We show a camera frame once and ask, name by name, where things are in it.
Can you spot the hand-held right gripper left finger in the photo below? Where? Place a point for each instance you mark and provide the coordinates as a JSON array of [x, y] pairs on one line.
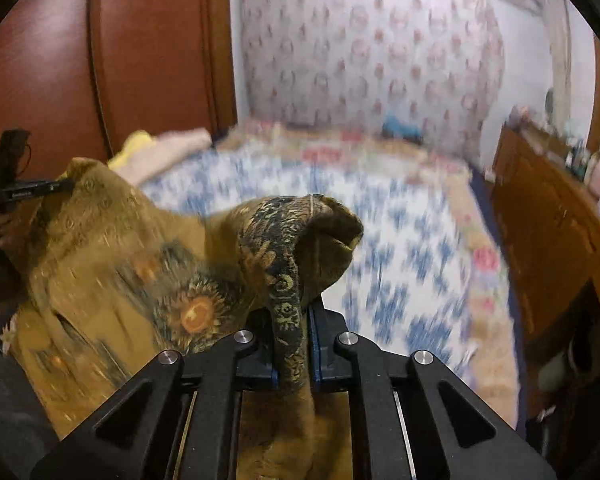
[[264, 360]]

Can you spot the brown sunflower print shirt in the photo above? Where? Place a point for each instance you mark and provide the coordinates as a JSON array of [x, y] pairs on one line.
[[130, 260]]

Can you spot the pink floral blanket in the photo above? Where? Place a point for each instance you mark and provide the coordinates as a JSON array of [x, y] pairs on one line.
[[487, 270]]

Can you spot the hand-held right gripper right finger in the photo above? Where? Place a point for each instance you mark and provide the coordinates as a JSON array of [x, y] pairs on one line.
[[321, 360]]

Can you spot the wooden headboard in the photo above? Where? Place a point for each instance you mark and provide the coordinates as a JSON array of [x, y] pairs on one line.
[[105, 60]]

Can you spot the person's left hand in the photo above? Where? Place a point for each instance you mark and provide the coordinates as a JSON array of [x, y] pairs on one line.
[[2, 232]]

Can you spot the blue plastic bag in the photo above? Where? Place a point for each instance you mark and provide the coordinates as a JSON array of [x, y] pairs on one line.
[[400, 127]]

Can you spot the beige tied window curtain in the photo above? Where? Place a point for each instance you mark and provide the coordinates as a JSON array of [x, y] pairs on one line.
[[560, 60]]

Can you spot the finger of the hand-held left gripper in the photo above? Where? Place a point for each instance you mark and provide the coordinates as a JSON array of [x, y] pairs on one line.
[[30, 191]]

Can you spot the yellow plush toy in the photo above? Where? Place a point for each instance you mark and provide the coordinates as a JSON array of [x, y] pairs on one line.
[[130, 150]]

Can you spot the blue floral bedspread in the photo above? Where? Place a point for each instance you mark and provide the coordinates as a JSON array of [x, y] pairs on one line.
[[380, 240]]

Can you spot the person's dark clothing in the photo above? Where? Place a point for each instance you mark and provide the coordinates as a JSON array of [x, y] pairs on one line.
[[10, 410]]

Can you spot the wooden sideboard cabinet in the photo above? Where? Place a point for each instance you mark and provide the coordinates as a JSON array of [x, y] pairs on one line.
[[545, 220]]

